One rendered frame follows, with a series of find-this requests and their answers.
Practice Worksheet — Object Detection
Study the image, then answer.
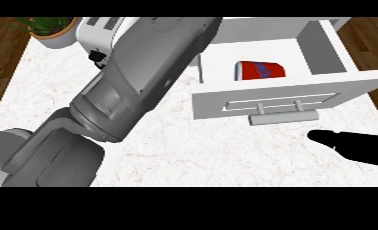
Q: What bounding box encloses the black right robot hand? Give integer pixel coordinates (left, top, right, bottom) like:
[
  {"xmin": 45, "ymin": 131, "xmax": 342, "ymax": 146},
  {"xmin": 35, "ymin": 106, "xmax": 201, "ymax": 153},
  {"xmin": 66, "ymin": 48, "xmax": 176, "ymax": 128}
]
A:
[{"xmin": 306, "ymin": 129, "xmax": 378, "ymax": 166}]

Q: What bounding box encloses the white drawer front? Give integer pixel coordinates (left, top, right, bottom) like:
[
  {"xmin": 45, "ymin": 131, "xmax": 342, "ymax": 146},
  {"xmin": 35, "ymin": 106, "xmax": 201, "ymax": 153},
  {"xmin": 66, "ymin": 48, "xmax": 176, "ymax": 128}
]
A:
[{"xmin": 191, "ymin": 69, "xmax": 378, "ymax": 121}]

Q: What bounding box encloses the red can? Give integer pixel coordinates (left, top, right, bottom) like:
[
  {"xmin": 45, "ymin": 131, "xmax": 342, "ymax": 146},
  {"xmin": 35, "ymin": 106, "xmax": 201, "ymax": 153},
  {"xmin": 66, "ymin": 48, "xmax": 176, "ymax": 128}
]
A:
[{"xmin": 234, "ymin": 60, "xmax": 288, "ymax": 82}]

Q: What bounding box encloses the white open drawer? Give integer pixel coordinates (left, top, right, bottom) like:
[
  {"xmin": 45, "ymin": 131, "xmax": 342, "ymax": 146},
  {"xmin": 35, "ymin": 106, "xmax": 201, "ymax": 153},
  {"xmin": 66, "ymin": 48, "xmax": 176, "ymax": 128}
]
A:
[{"xmin": 191, "ymin": 17, "xmax": 378, "ymax": 121}]

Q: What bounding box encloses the white toaster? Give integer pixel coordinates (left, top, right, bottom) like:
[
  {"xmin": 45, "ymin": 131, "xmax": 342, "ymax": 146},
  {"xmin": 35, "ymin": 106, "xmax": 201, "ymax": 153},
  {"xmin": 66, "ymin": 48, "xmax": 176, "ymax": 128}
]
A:
[{"xmin": 76, "ymin": 17, "xmax": 142, "ymax": 71}]

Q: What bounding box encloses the potted green plant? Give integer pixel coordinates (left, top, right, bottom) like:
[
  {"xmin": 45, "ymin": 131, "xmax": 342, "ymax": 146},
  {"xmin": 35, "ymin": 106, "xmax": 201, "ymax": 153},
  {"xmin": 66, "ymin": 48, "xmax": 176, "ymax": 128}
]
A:
[{"xmin": 0, "ymin": 17, "xmax": 82, "ymax": 50}]

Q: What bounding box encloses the grey drawer handle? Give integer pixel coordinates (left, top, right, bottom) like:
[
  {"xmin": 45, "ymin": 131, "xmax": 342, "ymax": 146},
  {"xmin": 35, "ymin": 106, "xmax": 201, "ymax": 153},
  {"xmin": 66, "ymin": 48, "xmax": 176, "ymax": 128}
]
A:
[{"xmin": 249, "ymin": 99, "xmax": 321, "ymax": 127}]

